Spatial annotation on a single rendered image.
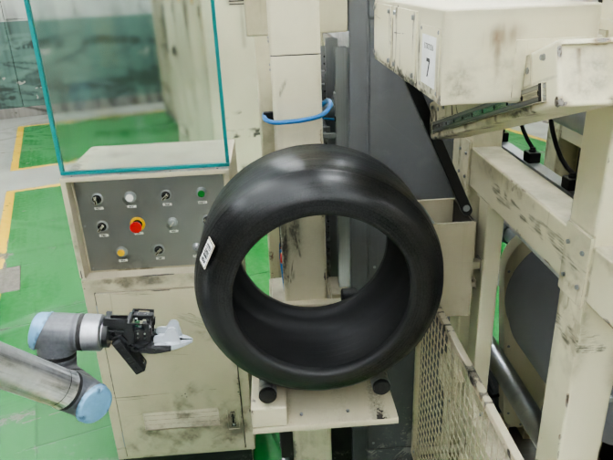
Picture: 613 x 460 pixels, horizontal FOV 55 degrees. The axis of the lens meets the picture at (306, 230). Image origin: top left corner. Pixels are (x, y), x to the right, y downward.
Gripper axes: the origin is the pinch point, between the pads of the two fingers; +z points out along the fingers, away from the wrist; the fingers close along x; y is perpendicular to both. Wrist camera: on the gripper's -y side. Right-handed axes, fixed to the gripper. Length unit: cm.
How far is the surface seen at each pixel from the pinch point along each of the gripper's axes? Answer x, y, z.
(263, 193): -9.4, 43.5, 16.4
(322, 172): -8, 49, 29
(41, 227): 342, -121, -160
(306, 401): 0.0, -16.9, 31.3
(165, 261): 66, -10, -15
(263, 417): -9.1, -15.0, 19.7
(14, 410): 108, -113, -93
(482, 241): 25, 21, 80
